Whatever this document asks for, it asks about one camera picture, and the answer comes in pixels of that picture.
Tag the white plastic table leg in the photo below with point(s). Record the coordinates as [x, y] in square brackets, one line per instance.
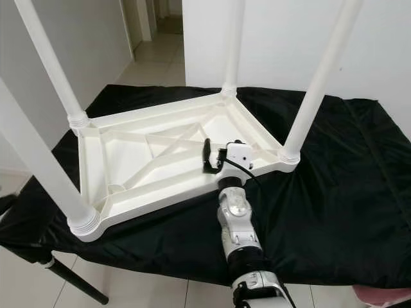
[51, 173]
[48, 58]
[321, 83]
[233, 45]

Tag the black cloth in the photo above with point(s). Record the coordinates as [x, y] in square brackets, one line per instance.
[347, 212]

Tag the black metal stand leg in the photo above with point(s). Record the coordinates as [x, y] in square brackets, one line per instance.
[80, 282]

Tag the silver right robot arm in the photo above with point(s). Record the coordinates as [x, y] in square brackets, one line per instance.
[241, 221]

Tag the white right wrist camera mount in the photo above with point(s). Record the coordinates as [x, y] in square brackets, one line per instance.
[243, 153]

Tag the cream plastic table top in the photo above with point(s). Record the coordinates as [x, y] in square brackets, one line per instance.
[135, 160]

